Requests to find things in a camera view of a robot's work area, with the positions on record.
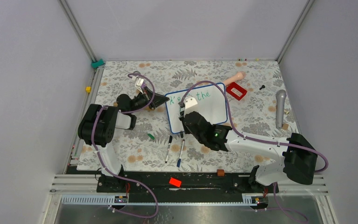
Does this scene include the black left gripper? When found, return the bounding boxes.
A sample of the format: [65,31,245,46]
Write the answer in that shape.
[129,86,169,113]

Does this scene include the blue framed whiteboard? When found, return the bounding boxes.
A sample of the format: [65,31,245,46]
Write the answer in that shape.
[165,83,228,134]

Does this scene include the green marker cap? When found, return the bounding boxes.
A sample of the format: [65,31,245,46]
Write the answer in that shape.
[147,133,155,140]

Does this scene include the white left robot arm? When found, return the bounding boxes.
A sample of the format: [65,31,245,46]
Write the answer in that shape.
[78,86,170,192]

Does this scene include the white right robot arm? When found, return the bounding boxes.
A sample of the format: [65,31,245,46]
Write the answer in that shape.
[179,112,317,192]

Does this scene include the black whiteboard marker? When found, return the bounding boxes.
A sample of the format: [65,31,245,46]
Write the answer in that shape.
[165,135,173,164]

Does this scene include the blue whiteboard marker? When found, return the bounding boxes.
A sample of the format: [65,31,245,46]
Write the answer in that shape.
[177,139,185,168]

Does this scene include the yellow small cube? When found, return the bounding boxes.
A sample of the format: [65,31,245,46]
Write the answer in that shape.
[85,86,91,93]

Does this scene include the brown small block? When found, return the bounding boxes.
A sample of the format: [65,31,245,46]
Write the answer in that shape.
[216,169,225,177]

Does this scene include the teal corner clamp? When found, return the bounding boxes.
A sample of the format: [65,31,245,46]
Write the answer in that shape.
[91,59,105,69]

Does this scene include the red flat card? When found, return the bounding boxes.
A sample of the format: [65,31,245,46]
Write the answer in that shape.
[169,177,182,188]

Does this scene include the pink microphone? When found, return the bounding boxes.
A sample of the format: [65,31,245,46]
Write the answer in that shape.
[222,71,246,86]

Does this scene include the silver microphone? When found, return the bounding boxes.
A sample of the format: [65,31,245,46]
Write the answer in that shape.
[275,90,287,129]

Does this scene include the wooden small cube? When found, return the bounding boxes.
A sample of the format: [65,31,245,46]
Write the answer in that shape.
[282,123,289,131]

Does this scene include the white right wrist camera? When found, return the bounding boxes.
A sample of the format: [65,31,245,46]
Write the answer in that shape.
[184,96,198,115]

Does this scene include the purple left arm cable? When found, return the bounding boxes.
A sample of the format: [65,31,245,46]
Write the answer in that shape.
[91,72,159,218]

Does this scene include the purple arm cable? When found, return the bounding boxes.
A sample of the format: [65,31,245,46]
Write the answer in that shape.
[179,80,329,224]
[91,72,159,218]

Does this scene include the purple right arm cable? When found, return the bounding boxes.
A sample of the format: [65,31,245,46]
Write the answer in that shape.
[179,80,329,224]

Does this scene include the red rectangular frame block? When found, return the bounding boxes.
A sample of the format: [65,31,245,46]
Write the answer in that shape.
[226,82,248,101]

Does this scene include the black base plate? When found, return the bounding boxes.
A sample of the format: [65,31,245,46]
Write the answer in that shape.
[95,171,274,203]

